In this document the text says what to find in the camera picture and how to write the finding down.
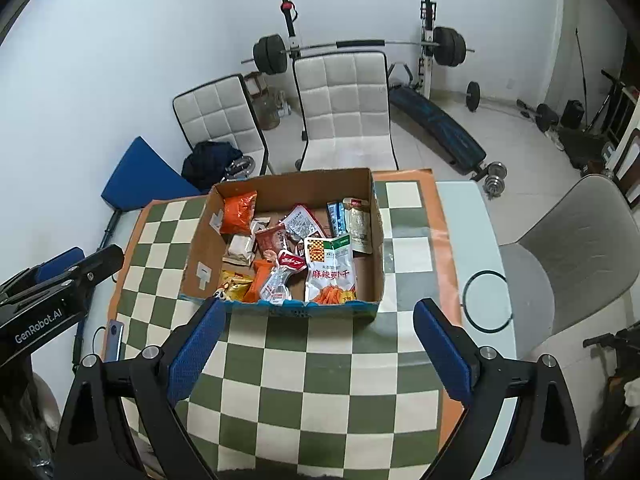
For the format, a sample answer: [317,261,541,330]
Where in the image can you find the yellow snack packet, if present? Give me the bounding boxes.
[214,270,253,302]

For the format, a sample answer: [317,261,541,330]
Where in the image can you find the red white jinzai snack pouch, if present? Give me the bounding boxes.
[259,249,306,304]

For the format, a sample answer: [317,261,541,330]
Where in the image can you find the orange snack packet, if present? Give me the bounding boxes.
[220,191,257,235]
[243,259,273,304]

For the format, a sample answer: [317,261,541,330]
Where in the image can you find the green white dried tofu pouch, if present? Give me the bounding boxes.
[304,234,357,304]

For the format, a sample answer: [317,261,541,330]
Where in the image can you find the brown shrimp snack packet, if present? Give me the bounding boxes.
[255,223,288,263]

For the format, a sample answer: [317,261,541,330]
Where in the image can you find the clear red-top snack pouch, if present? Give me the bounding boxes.
[343,197,373,255]

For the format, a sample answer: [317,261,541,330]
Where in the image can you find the long blue snack bar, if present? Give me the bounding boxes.
[326,202,348,237]

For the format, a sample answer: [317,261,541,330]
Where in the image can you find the red white label snack pouch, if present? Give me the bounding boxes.
[280,204,326,242]

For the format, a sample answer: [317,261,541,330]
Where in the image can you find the white wafer packet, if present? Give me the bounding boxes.
[222,234,255,266]

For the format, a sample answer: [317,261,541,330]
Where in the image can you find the blue smartphone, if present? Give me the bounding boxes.
[104,320,124,362]

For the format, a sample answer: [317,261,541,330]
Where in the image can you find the green checkered table mat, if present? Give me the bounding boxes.
[102,168,464,480]

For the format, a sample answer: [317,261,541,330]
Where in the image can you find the blue cushion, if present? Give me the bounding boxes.
[101,136,201,211]

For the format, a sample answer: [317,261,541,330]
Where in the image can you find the open cardboard box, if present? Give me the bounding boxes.
[179,168,385,318]

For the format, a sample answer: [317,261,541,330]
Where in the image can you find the dark blue clothing bundle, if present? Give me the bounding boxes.
[181,141,243,193]

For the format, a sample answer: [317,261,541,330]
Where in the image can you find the grey plastic chair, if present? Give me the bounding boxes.
[500,174,639,359]

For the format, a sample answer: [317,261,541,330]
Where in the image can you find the small chrome dumbbell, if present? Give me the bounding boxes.
[483,162,508,198]

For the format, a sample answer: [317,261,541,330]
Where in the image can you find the black weight bench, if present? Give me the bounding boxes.
[388,84,486,180]

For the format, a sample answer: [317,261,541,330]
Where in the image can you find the white quilted chair left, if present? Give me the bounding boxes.
[172,74,274,178]

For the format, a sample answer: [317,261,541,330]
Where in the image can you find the white quilted chair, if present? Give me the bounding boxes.
[172,74,274,178]
[293,51,398,171]

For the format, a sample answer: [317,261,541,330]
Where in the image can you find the white quilted chair centre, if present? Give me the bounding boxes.
[293,51,398,171]

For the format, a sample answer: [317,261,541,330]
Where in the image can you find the barbell with black plates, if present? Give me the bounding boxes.
[242,26,475,75]

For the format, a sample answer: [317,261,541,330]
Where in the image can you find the silver hand gripper ring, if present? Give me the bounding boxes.
[219,155,256,183]

